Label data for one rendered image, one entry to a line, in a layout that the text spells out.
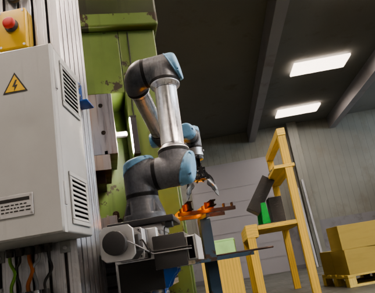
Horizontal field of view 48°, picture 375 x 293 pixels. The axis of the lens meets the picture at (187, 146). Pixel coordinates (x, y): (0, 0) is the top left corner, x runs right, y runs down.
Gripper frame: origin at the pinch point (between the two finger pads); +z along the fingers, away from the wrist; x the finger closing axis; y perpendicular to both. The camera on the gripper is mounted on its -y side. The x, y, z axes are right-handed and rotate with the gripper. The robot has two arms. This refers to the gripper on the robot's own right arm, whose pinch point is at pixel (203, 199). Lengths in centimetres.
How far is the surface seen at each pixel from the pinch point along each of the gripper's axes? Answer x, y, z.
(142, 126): -33, -64, -64
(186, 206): -9.2, -14.4, 0.1
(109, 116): -51, -45, -67
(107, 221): -58, -43, -3
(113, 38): -45, -61, -130
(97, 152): -59, -43, -45
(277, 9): 145, -365, -312
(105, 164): -56, -44, -37
